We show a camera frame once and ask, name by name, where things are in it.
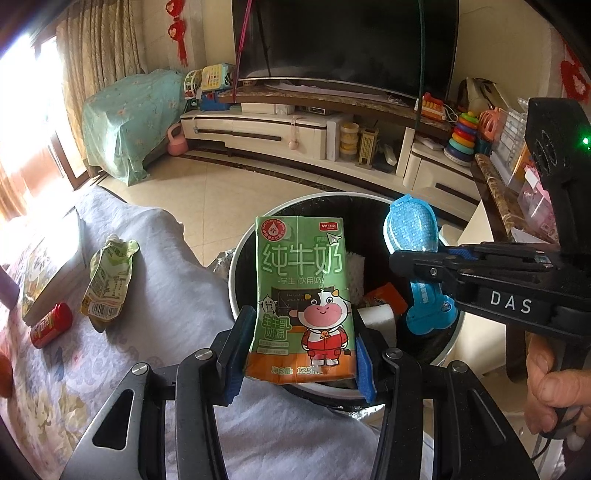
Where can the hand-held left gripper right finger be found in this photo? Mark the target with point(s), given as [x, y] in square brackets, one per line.
[367, 374]

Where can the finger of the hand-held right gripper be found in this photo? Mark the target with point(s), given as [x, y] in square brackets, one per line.
[425, 265]
[457, 252]

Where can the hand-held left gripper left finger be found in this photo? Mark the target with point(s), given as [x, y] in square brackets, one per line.
[240, 360]

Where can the white round trash bin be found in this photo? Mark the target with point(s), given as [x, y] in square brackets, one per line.
[369, 221]

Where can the green milk carton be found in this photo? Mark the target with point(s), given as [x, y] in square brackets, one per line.
[300, 277]

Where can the person's right hand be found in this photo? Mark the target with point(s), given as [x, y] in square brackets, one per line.
[558, 397]

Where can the marble top side cabinet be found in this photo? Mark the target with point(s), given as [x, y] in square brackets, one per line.
[494, 184]

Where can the pink clear plastic box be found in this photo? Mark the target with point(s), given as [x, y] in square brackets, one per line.
[538, 212]

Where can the clear plastic organizer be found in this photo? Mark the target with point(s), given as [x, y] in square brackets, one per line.
[510, 138]

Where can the wooden abacus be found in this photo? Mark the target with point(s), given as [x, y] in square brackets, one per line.
[367, 146]

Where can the orange plastic toy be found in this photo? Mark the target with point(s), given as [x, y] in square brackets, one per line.
[490, 124]

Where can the stacked yellow jars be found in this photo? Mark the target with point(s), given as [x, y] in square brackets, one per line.
[349, 142]

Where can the green spout pouch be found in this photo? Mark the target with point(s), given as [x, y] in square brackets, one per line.
[108, 286]

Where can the beige bag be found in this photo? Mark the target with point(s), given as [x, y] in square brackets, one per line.
[480, 92]

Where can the pink round pendant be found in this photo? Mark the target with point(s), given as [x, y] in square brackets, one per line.
[294, 142]

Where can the small red bottle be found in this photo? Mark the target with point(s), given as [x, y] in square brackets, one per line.
[51, 325]

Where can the black set-top box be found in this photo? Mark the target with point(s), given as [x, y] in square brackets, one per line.
[310, 110]

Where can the colourful children's book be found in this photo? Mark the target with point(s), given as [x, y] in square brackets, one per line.
[41, 277]

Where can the white television cabinet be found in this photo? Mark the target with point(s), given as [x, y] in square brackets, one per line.
[258, 127]

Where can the pink kettlebell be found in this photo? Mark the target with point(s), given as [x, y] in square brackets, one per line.
[177, 143]

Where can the orange round fruit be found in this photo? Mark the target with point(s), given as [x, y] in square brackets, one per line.
[4, 378]

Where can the black television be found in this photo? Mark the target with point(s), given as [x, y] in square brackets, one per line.
[346, 41]

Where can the blue plastic toy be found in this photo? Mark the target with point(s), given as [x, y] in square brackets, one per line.
[214, 101]

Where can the teal covered furniture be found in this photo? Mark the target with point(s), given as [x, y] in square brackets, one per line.
[134, 115]

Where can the pink rod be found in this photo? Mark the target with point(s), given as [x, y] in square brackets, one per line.
[243, 50]

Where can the yellow teal toy phone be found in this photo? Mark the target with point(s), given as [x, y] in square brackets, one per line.
[215, 77]

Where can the red heart hanging decoration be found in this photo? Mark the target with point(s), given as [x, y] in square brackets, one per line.
[178, 32]

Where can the beige curtain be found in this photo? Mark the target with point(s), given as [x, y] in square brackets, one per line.
[101, 46]

